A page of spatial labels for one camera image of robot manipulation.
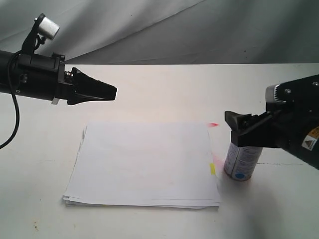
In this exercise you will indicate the white backdrop cloth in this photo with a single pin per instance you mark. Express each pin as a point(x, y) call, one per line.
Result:
point(169, 31)

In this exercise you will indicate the yellow sticky tab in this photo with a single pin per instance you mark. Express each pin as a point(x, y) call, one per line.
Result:
point(212, 169)

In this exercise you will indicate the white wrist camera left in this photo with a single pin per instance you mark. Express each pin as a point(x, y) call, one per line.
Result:
point(46, 27)

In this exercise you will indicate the white paper stack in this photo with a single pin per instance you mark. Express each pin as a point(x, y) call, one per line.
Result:
point(144, 164)

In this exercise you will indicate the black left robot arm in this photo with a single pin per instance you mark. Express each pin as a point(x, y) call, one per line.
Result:
point(6, 72)

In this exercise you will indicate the silver spray paint can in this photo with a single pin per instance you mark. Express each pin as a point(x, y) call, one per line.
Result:
point(241, 161)

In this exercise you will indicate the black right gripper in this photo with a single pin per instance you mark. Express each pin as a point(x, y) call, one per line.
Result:
point(292, 126)

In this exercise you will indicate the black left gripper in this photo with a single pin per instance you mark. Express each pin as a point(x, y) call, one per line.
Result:
point(45, 78)

